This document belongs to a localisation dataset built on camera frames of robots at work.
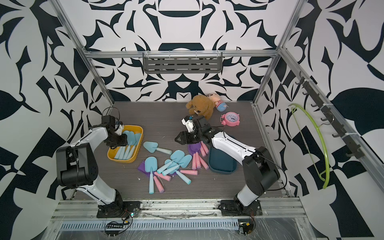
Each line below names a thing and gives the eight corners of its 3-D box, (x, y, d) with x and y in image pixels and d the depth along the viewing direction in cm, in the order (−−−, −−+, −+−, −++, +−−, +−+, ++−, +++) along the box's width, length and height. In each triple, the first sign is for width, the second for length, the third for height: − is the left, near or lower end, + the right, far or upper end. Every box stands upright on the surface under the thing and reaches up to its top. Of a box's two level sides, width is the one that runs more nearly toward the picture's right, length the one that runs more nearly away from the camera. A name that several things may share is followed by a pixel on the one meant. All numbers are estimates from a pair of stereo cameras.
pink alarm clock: (221, 126, 106) (221, 124, 105) (219, 113, 114) (219, 111, 112) (240, 126, 106) (241, 124, 105) (237, 113, 114) (238, 111, 112)
